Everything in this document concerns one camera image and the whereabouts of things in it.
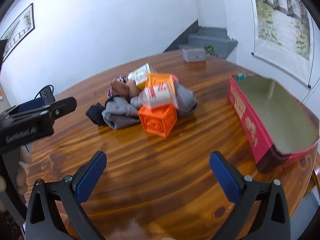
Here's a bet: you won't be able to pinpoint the black metal chair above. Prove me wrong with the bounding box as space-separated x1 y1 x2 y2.
18 85 56 113

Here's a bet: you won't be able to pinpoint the white power cable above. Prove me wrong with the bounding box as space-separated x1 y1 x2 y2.
301 77 320 103

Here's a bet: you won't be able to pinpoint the orange embossed cube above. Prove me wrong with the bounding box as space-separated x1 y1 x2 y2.
138 104 177 138
143 73 175 99

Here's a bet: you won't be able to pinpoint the black sock ball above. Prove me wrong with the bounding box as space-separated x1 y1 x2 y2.
85 103 105 126

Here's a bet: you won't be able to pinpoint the tan knotted stocking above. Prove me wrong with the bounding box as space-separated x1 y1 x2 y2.
109 80 142 98

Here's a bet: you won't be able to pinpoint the landscape scroll painting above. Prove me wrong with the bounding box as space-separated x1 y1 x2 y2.
252 0 314 86

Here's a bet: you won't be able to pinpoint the grey tissue box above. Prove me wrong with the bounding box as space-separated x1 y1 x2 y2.
182 47 206 62

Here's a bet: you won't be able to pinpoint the pink leopard plush toy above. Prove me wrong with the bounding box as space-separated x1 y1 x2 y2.
107 75 129 99

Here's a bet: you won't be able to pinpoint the framed wall picture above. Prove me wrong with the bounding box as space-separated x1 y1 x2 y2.
1 3 35 61

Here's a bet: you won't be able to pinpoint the yellow green medicine box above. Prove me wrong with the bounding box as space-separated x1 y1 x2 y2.
127 63 156 90

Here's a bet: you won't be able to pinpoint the white medicine bottle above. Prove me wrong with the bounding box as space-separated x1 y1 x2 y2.
139 82 178 109

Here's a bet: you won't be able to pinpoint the left hand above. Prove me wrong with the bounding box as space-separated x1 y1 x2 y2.
0 149 33 213

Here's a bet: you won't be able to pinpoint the teal binder clip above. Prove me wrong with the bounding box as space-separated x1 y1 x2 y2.
236 67 247 81

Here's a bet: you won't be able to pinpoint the grey stairs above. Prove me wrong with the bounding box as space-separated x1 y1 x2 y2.
165 21 238 59

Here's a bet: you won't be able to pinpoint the door with window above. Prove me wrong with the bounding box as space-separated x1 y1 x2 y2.
196 0 227 29

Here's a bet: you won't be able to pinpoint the red rectangular tin box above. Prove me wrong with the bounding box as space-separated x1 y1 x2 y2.
227 75 319 174

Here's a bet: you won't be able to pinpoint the green paper bag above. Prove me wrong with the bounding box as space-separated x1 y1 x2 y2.
204 44 218 57

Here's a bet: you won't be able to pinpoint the grey sock with black cuff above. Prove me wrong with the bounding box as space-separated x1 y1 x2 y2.
102 96 140 130

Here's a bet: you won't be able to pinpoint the pink foam twist roller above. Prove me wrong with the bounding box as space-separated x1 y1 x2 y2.
172 75 179 82

